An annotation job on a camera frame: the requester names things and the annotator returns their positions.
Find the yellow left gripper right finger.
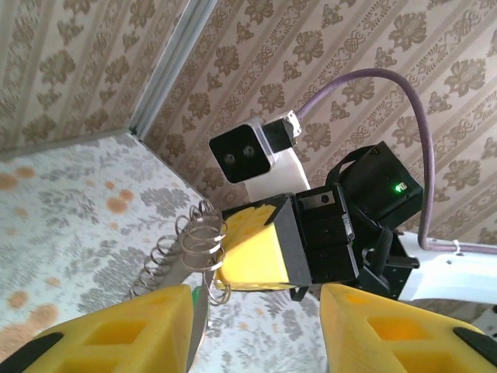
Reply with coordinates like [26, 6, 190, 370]
[320, 283, 497, 373]

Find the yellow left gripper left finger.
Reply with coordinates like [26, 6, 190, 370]
[11, 283, 195, 373]

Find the floral table mat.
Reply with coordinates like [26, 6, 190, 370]
[0, 134, 331, 373]

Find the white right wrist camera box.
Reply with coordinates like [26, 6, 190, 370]
[208, 110, 311, 205]

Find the aluminium corner post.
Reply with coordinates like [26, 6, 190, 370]
[127, 0, 218, 141]

